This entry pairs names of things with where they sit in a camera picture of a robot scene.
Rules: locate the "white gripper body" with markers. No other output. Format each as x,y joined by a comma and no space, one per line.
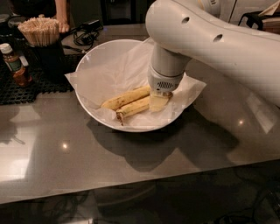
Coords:
162,81

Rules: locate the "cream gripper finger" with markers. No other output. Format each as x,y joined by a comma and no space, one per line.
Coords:
158,100

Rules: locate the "yellow banana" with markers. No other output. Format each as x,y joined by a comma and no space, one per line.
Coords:
126,98
132,108

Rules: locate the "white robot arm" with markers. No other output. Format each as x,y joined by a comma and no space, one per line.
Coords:
191,29

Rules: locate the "person's forearm in background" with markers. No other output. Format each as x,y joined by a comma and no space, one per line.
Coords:
61,9

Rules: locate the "white bowl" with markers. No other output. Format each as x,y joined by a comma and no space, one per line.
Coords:
99,55

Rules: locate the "person's hand in background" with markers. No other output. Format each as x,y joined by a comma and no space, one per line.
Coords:
64,26

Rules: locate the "white paper liner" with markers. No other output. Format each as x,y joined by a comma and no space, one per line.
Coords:
116,70

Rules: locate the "black power adapter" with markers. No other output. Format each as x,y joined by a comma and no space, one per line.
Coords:
92,25

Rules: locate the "clear acrylic sign stand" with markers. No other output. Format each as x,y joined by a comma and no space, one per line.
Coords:
231,11

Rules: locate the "black stick holder cup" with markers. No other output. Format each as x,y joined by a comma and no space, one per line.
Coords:
52,61

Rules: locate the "black rubber grid mat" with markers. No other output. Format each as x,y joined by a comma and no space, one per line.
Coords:
11,93

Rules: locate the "wooden stir sticks bundle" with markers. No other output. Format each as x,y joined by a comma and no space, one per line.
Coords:
40,31

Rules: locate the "brown glass sauce bottle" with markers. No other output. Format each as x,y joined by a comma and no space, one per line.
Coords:
18,71

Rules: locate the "dark lidded jar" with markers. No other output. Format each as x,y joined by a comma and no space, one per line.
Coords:
9,32

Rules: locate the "black wire condiment rack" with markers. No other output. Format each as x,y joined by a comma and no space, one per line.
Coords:
266,23

